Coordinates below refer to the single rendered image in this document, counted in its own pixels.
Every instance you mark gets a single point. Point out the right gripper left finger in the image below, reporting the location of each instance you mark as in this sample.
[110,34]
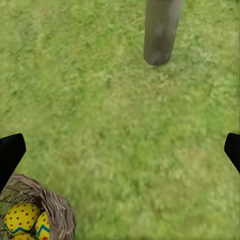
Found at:
[12,149]

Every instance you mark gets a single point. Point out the tree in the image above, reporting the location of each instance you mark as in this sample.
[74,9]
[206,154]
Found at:
[161,23]

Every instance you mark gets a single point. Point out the wicker basket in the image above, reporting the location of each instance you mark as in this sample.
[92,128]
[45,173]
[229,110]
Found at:
[60,213]

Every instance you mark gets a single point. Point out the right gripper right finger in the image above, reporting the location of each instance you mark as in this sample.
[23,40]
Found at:
[232,149]

